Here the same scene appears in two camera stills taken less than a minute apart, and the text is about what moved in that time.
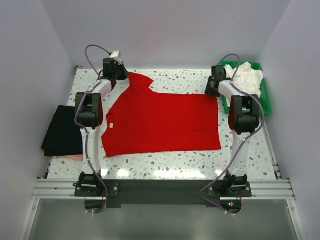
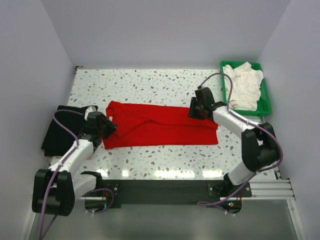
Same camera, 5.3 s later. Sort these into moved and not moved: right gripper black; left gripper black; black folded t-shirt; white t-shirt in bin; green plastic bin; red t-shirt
Moved: right gripper black; left gripper black; red t-shirt
Not moved: black folded t-shirt; green plastic bin; white t-shirt in bin
